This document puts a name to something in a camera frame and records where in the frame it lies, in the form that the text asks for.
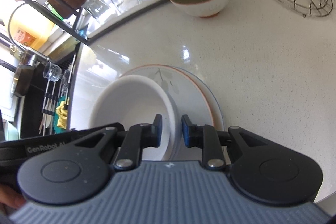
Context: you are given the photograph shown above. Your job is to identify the white ceramic bowl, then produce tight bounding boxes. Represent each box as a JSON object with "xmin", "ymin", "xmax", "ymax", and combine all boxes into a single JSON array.
[{"xmin": 88, "ymin": 74, "xmax": 182, "ymax": 162}]

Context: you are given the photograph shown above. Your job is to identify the white plate leaf flower pattern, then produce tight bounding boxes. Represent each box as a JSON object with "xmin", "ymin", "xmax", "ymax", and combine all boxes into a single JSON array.
[{"xmin": 124, "ymin": 64, "xmax": 215, "ymax": 126}]

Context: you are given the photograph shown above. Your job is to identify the translucent plastic bowl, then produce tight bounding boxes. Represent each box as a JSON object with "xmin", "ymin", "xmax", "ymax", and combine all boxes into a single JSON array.
[{"xmin": 143, "ymin": 76, "xmax": 183, "ymax": 160}]

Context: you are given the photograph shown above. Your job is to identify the tall steel kitchen faucet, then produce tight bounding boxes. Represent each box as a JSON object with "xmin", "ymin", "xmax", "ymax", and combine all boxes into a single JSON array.
[{"xmin": 1, "ymin": 34, "xmax": 51, "ymax": 70}]

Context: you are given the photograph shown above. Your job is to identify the person's left hand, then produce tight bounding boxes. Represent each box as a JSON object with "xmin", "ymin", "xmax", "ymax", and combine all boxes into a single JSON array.
[{"xmin": 0, "ymin": 184, "xmax": 26, "ymax": 214}]

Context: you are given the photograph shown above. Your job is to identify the white plate pink roses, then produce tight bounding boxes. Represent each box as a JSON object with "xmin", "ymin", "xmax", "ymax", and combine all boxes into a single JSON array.
[{"xmin": 172, "ymin": 66, "xmax": 225, "ymax": 131}]

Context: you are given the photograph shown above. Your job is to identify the green sunflower mat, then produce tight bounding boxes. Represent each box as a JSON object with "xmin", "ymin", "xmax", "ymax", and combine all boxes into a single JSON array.
[{"xmin": 53, "ymin": 119, "xmax": 65, "ymax": 134}]

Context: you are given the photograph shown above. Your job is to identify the yellow cloth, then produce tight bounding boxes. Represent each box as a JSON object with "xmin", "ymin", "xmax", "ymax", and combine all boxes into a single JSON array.
[{"xmin": 56, "ymin": 100, "xmax": 68, "ymax": 129}]

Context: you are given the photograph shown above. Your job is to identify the roll-up sink drying rack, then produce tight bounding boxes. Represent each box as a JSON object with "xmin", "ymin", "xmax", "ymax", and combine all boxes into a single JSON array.
[{"xmin": 39, "ymin": 54, "xmax": 76, "ymax": 136}]

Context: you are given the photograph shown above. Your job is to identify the crystal wine glass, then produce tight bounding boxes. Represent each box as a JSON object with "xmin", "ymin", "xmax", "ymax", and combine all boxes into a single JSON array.
[{"xmin": 43, "ymin": 61, "xmax": 62, "ymax": 82}]

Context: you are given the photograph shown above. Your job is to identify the dark pan with lid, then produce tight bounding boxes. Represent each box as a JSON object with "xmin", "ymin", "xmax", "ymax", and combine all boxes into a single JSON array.
[{"xmin": 11, "ymin": 64, "xmax": 35, "ymax": 97}]

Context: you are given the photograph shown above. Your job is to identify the small steel faucet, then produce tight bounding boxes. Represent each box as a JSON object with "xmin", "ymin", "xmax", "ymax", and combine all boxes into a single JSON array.
[{"xmin": 6, "ymin": 2, "xmax": 36, "ymax": 47}]

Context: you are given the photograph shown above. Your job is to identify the white bowl under basket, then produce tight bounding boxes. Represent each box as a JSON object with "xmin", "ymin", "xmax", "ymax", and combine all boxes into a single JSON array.
[{"xmin": 170, "ymin": 0, "xmax": 229, "ymax": 18}]

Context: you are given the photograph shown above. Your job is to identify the white drip tray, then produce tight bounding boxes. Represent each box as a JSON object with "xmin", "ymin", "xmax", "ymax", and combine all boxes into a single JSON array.
[{"xmin": 85, "ymin": 0, "xmax": 168, "ymax": 41}]

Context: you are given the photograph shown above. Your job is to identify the upturned glass left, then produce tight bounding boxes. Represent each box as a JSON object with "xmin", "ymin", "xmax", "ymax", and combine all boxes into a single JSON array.
[{"xmin": 83, "ymin": 0, "xmax": 109, "ymax": 21}]

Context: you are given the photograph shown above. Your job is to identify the yellow detergent jug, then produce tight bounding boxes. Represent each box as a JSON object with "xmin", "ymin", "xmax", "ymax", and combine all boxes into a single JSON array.
[{"xmin": 7, "ymin": 3, "xmax": 54, "ymax": 51}]

